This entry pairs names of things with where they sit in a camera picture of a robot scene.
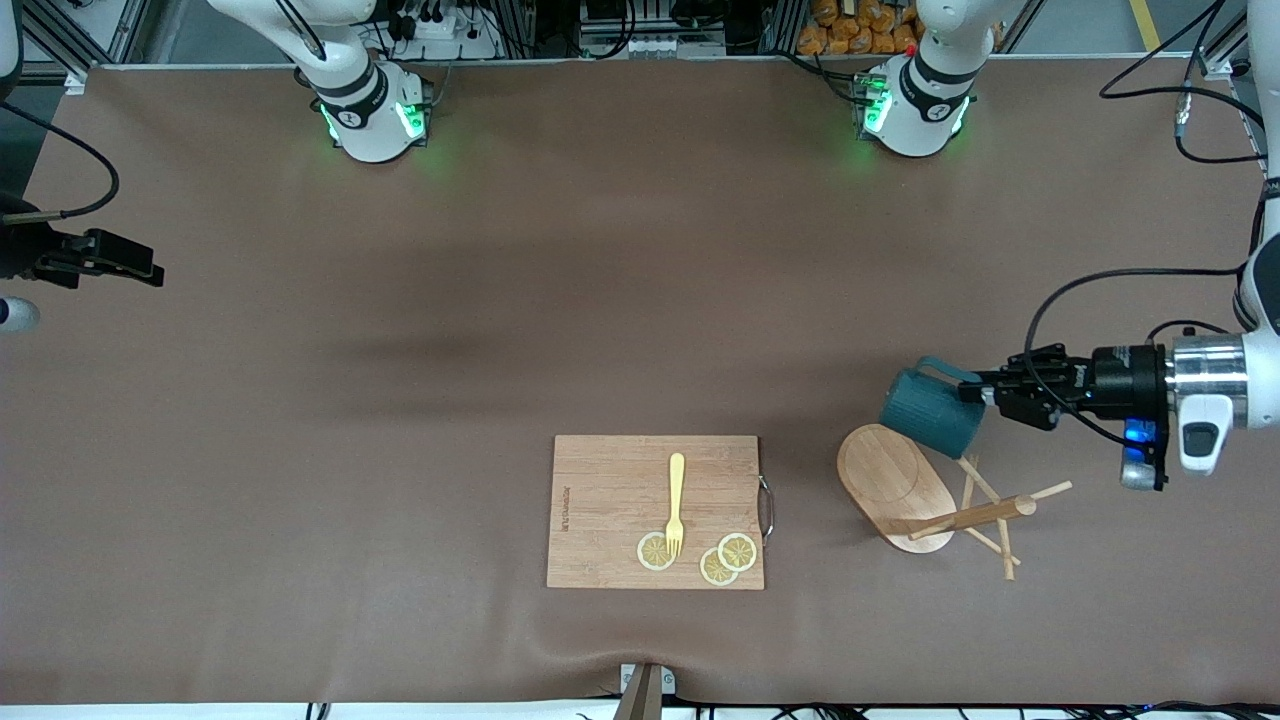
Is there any dark green mug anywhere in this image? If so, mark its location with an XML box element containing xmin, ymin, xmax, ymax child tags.
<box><xmin>880</xmin><ymin>356</ymin><xmax>986</xmax><ymax>458</ymax></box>

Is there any wooden mug tree rack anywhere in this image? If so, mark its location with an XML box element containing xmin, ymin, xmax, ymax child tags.
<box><xmin>835</xmin><ymin>423</ymin><xmax>1074</xmax><ymax>582</ymax></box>

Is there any brown table mat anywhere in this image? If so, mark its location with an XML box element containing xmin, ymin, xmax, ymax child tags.
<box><xmin>0</xmin><ymin>55</ymin><xmax>1280</xmax><ymax>706</ymax></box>

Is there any yellow plastic fork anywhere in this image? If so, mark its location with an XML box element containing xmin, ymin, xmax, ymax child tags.
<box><xmin>665</xmin><ymin>452</ymin><xmax>687</xmax><ymax>559</ymax></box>

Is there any orange packaged goods pile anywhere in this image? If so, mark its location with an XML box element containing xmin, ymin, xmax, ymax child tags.
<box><xmin>797</xmin><ymin>0</ymin><xmax>926</xmax><ymax>56</ymax></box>

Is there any white power strip with plugs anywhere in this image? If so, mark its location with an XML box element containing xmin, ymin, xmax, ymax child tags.
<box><xmin>385</xmin><ymin>0</ymin><xmax>503</xmax><ymax>61</ymax></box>

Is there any wooden cutting board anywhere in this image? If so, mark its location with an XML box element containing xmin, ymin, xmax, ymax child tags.
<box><xmin>546</xmin><ymin>434</ymin><xmax>776</xmax><ymax>591</ymax></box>

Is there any white terminal block strip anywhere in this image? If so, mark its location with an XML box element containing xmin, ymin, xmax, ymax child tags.
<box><xmin>580</xmin><ymin>33</ymin><xmax>727</xmax><ymax>59</ymax></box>

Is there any black electronics equipment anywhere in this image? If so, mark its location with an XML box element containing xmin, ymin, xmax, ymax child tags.
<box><xmin>578</xmin><ymin>0</ymin><xmax>736</xmax><ymax>36</ymax></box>

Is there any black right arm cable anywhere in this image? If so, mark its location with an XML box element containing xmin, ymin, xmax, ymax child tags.
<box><xmin>0</xmin><ymin>100</ymin><xmax>121</xmax><ymax>223</ymax></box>

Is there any aluminium frame post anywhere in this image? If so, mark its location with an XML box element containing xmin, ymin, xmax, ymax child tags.
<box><xmin>1195</xmin><ymin>0</ymin><xmax>1251</xmax><ymax>81</ymax></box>
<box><xmin>20</xmin><ymin>0</ymin><xmax>151</xmax><ymax>96</ymax></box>

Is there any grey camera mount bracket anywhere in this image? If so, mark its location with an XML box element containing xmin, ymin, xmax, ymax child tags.
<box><xmin>618</xmin><ymin>662</ymin><xmax>677</xmax><ymax>720</ymax></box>

